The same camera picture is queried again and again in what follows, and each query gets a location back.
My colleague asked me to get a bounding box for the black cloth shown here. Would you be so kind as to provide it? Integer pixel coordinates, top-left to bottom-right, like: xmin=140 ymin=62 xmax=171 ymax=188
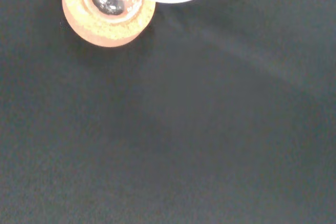
xmin=0 ymin=0 xmax=336 ymax=224

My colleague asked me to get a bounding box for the cork ring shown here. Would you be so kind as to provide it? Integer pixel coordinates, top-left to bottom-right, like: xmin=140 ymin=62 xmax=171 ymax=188
xmin=61 ymin=0 xmax=156 ymax=48

